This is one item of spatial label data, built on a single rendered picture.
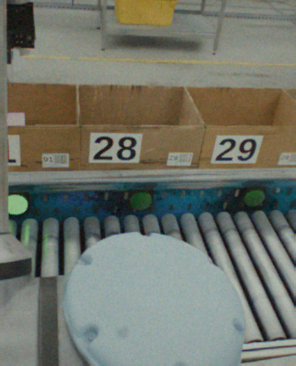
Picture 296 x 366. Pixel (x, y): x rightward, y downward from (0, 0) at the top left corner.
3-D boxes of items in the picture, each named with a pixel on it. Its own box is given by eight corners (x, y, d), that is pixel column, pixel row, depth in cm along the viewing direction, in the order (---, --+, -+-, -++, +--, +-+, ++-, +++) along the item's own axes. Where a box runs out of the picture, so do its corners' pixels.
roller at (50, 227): (37, 377, 104) (35, 365, 101) (43, 225, 145) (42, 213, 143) (58, 375, 105) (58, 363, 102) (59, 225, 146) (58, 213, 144)
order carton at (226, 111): (196, 170, 148) (205, 126, 139) (177, 126, 172) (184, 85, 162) (304, 168, 156) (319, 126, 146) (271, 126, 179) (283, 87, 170)
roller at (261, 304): (269, 354, 115) (273, 342, 112) (212, 219, 156) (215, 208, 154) (286, 352, 116) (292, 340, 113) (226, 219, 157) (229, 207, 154)
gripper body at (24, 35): (34, 51, 121) (33, 6, 114) (2, 50, 119) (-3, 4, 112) (35, 41, 127) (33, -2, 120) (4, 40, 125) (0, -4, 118)
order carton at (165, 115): (78, 172, 141) (79, 125, 131) (76, 125, 165) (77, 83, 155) (197, 170, 149) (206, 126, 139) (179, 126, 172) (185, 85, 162)
